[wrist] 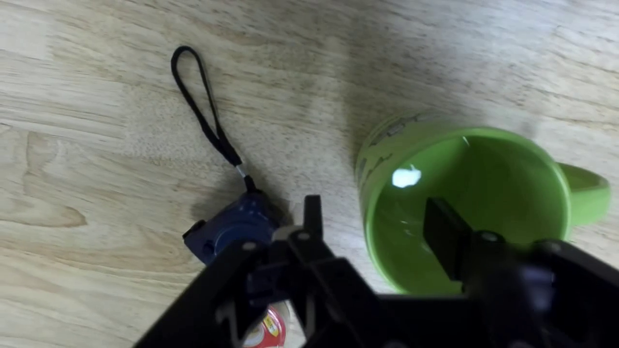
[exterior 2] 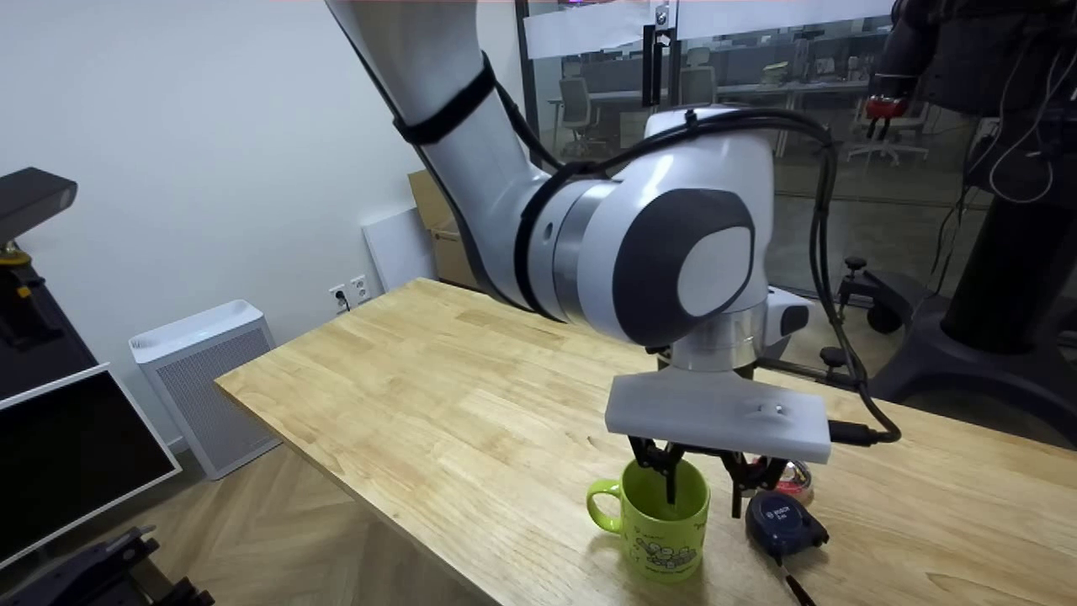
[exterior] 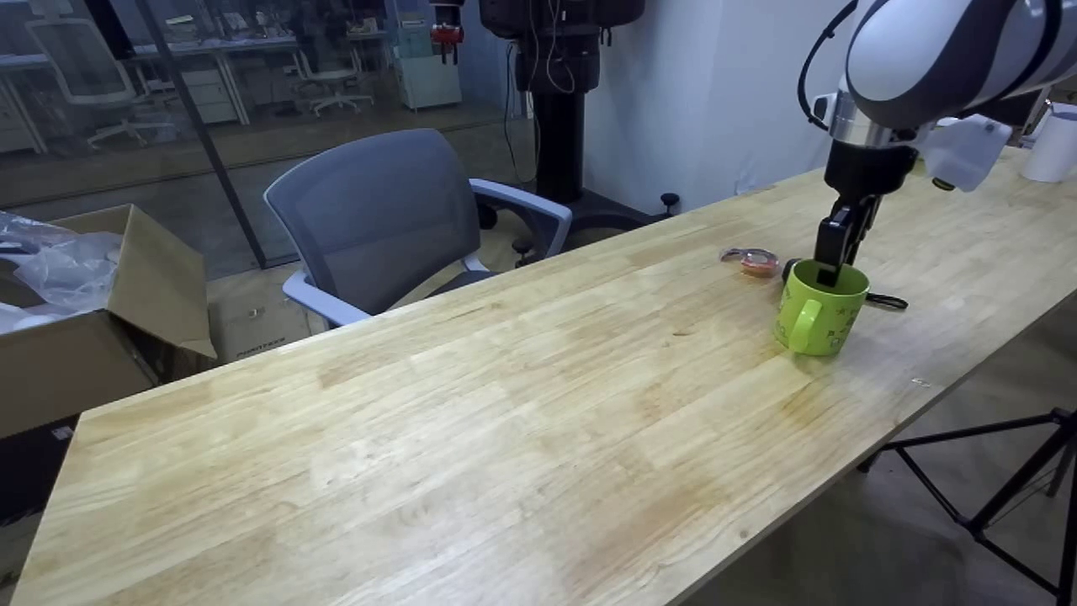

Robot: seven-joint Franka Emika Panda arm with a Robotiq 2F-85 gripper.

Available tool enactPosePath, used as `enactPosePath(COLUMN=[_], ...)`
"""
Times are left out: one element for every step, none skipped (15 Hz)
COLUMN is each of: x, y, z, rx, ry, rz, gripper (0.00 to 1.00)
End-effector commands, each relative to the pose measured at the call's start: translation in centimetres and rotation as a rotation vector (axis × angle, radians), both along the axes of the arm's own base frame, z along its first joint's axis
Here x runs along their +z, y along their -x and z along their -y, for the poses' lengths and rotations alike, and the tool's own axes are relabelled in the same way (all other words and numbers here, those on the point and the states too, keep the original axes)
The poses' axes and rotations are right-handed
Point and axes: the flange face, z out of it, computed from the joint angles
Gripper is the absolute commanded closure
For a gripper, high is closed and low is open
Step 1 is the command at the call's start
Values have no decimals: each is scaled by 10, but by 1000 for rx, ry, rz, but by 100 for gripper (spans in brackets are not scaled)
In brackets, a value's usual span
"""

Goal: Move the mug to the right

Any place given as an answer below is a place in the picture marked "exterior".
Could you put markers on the lime green mug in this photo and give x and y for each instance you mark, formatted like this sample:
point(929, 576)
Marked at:
point(823, 321)

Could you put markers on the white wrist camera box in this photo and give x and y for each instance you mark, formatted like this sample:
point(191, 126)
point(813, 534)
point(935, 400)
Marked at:
point(968, 151)

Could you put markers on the white swivel office chair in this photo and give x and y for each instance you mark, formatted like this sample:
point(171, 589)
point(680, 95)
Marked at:
point(333, 85)

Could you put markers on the brown cardboard box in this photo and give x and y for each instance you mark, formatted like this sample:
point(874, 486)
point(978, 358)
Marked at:
point(70, 371)

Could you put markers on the black slanted frame pole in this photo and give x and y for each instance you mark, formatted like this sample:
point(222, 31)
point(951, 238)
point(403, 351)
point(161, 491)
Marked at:
point(191, 126)

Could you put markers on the black camera tripod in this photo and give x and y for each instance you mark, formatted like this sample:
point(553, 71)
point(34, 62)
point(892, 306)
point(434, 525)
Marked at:
point(1014, 488)

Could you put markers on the white mug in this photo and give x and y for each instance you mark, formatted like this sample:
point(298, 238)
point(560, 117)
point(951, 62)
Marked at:
point(1058, 155)

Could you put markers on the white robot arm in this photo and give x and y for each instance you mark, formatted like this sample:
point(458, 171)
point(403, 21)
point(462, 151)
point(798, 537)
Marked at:
point(953, 54)

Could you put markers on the pale green cabinet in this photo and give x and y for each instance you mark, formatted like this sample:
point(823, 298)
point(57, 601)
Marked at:
point(427, 71)

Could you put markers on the white drawer unit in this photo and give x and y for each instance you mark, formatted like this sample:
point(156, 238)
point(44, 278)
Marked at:
point(215, 95)

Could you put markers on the small round pink tin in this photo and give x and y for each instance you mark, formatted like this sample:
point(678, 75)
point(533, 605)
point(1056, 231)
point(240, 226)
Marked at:
point(753, 261)

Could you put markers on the red hanging object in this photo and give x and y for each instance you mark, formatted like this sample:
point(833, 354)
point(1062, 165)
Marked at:
point(446, 38)

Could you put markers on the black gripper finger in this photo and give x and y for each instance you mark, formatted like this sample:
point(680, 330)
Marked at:
point(867, 224)
point(833, 252)

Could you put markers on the clear plastic bag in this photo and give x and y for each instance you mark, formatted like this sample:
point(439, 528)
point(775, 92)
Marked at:
point(70, 269)

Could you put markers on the white mesh office chair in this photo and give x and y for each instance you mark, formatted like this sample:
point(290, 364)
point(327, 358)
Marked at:
point(86, 71)

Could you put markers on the black pillar stand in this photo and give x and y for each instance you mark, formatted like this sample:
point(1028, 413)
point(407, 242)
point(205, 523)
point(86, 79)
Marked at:
point(556, 135)

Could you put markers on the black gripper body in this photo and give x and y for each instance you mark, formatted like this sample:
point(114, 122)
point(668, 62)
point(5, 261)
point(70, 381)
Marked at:
point(869, 169)

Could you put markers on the grey office chair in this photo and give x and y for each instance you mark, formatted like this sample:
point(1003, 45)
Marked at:
point(372, 224)

